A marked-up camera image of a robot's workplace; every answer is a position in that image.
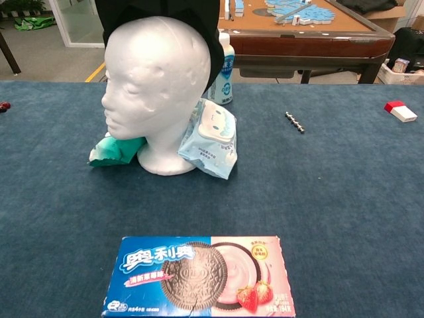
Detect black baseball cap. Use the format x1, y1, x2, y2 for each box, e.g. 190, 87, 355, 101
95, 0, 225, 95

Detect light blue wet wipes pack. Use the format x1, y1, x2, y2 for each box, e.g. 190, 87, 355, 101
178, 97, 238, 180

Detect white yogurt drink bottle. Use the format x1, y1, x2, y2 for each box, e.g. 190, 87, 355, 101
210, 32, 235, 105

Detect white foam mannequin head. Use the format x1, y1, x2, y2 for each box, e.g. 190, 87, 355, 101
101, 15, 212, 175

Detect green snack bag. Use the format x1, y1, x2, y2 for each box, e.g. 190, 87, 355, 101
87, 134, 146, 167

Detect blue pink Oreo cookie box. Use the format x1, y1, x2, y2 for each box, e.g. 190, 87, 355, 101
101, 235, 297, 318

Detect brown mahjong table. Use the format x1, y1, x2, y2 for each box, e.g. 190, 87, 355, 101
218, 0, 396, 84

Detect upright mahjong tile stack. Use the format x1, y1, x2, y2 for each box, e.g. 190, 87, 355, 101
224, 0, 246, 20

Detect blue mahjong tile pile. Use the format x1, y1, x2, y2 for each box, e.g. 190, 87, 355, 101
264, 0, 335, 26

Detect white framed glass door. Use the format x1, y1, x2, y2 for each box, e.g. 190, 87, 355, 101
49, 0, 107, 48

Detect red and white small box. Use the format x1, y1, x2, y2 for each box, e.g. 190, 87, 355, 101
384, 100, 418, 123

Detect white plastic basket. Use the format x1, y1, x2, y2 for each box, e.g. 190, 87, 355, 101
377, 62, 424, 85

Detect dark furniture leg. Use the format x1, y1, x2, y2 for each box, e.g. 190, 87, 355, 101
0, 31, 22, 75

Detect cardboard box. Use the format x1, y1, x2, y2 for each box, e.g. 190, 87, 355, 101
360, 0, 411, 33

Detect black bag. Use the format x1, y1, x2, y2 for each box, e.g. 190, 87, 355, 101
386, 27, 424, 72

